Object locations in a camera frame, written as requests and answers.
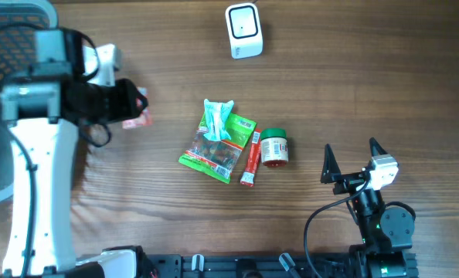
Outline red stick sachet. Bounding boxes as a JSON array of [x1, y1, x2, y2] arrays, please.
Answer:
[[240, 128, 262, 187]]

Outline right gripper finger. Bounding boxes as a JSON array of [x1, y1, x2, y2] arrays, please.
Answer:
[[369, 137, 388, 157], [321, 144, 342, 184]]

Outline green lid jar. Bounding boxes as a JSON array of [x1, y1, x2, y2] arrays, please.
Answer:
[[260, 128, 289, 168]]

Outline teal white wipes packet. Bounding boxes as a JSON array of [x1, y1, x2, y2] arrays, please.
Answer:
[[203, 99, 234, 141]]

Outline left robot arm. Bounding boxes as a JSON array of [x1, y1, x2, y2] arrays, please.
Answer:
[[0, 28, 148, 277]]

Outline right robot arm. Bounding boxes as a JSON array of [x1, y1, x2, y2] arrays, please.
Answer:
[[321, 137, 419, 277]]

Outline white barcode scanner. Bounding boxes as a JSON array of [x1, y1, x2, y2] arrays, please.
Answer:
[[225, 2, 264, 59]]

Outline small red orange box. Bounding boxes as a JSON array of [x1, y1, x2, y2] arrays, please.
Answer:
[[122, 87, 153, 130]]

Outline grey plastic mesh basket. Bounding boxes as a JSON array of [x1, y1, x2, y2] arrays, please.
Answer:
[[0, 0, 58, 202]]

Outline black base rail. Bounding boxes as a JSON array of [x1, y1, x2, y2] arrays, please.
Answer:
[[136, 253, 420, 278]]

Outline green gummy candy bag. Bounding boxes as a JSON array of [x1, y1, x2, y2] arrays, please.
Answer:
[[178, 113, 257, 184]]

